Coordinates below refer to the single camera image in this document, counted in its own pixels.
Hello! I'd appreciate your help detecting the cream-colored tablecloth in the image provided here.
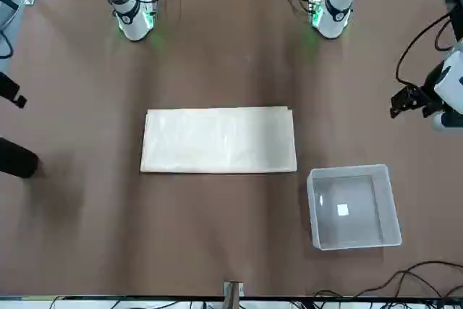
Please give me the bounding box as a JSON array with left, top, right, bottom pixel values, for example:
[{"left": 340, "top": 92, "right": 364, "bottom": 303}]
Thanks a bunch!
[{"left": 139, "top": 106, "right": 298, "bottom": 174}]

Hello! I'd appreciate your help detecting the black vase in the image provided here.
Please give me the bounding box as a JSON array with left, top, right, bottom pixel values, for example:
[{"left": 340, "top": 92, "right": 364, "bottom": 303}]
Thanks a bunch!
[{"left": 0, "top": 137, "right": 40, "bottom": 179}]

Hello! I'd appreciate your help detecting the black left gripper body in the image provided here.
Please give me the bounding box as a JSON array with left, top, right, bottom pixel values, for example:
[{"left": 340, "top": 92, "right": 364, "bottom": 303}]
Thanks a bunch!
[{"left": 415, "top": 62, "right": 445, "bottom": 119}]

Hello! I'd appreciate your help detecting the aluminium frame post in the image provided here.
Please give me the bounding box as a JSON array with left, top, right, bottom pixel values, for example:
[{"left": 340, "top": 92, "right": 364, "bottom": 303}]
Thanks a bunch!
[{"left": 223, "top": 280, "right": 244, "bottom": 309}]

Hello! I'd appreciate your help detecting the clear plastic box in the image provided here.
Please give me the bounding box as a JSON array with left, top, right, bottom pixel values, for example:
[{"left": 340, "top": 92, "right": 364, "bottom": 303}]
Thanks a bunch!
[{"left": 306, "top": 164, "right": 403, "bottom": 251}]

